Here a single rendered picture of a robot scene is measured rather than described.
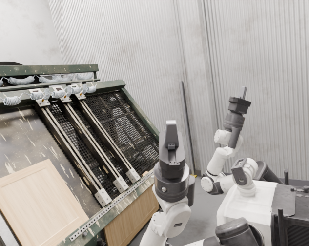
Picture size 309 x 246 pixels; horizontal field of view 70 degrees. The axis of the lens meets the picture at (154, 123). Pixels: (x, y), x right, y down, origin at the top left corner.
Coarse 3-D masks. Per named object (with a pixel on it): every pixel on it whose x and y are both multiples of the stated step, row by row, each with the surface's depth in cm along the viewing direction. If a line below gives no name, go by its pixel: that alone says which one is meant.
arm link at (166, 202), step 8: (192, 176) 60; (192, 184) 58; (160, 192) 54; (184, 192) 54; (192, 192) 59; (160, 200) 58; (168, 200) 54; (176, 200) 54; (184, 200) 57; (192, 200) 61; (168, 208) 56
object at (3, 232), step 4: (0, 216) 131; (0, 220) 130; (0, 224) 129; (4, 224) 130; (0, 228) 127; (4, 228) 129; (8, 228) 130; (0, 232) 126; (4, 232) 128; (8, 232) 129; (0, 236) 126; (4, 236) 126; (8, 236) 128; (12, 236) 129; (0, 240) 127; (4, 240) 125; (8, 240) 127; (12, 240) 128; (4, 244) 125; (8, 244) 125; (12, 244) 127; (16, 244) 128
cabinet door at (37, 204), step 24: (24, 168) 158; (48, 168) 169; (0, 192) 140; (24, 192) 149; (48, 192) 158; (24, 216) 141; (48, 216) 149; (72, 216) 159; (24, 240) 133; (48, 240) 141
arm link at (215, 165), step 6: (216, 156) 111; (210, 162) 114; (216, 162) 111; (222, 162) 110; (210, 168) 114; (216, 168) 112; (204, 174) 115; (210, 174) 115; (216, 174) 114; (216, 180) 113
